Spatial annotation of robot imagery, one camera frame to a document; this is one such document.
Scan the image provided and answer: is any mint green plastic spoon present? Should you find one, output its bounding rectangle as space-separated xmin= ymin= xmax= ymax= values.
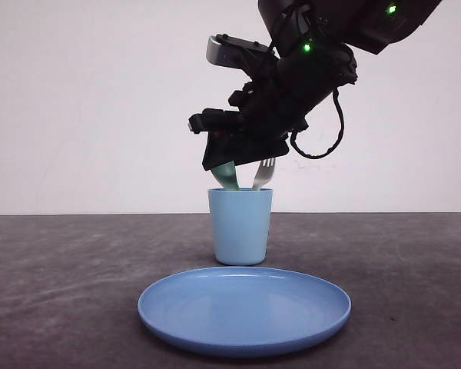
xmin=211 ymin=161 xmax=240 ymax=191

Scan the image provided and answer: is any white plastic fork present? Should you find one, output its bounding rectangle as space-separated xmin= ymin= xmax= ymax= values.
xmin=251 ymin=158 xmax=276 ymax=191

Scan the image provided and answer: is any light blue plastic cup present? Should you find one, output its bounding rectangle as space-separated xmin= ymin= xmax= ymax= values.
xmin=207 ymin=188 xmax=273 ymax=266

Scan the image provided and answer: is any blue plastic plate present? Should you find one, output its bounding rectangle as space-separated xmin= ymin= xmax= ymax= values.
xmin=138 ymin=267 xmax=352 ymax=358

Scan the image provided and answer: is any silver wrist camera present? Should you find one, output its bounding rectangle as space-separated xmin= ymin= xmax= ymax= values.
xmin=206 ymin=34 xmax=268 ymax=74

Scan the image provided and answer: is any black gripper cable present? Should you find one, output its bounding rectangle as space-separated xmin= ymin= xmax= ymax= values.
xmin=288 ymin=87 xmax=347 ymax=159

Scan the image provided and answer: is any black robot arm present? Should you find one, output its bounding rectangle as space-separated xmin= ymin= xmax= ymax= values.
xmin=188 ymin=0 xmax=437 ymax=170

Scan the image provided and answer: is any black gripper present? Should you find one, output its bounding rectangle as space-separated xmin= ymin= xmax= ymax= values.
xmin=188 ymin=42 xmax=357 ymax=171

